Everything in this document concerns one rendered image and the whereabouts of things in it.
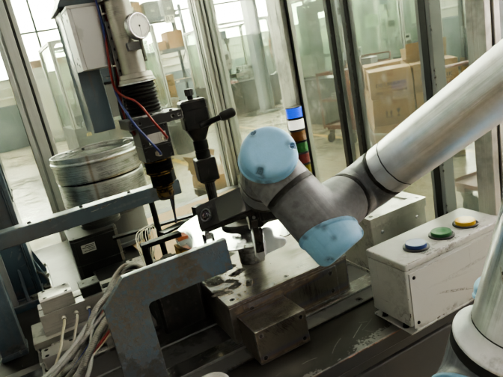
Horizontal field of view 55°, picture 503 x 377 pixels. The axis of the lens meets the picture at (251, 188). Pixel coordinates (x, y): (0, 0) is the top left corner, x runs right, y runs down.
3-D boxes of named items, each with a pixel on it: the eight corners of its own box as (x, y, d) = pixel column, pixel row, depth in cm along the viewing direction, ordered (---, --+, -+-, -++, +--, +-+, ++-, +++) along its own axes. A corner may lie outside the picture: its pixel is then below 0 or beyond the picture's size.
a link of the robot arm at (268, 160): (268, 194, 58) (224, 144, 60) (264, 218, 69) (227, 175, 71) (316, 156, 60) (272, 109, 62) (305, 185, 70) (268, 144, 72)
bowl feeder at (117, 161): (149, 219, 198) (126, 135, 188) (172, 238, 171) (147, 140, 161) (72, 244, 185) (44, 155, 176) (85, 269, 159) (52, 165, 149)
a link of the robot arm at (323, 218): (388, 214, 64) (333, 155, 67) (346, 249, 56) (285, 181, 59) (355, 244, 69) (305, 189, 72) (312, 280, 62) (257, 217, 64)
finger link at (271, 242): (290, 264, 89) (286, 227, 84) (260, 272, 88) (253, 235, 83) (286, 253, 91) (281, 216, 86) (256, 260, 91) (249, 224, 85)
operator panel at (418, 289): (465, 266, 113) (460, 206, 109) (508, 281, 103) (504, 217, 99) (373, 313, 101) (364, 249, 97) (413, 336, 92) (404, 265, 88)
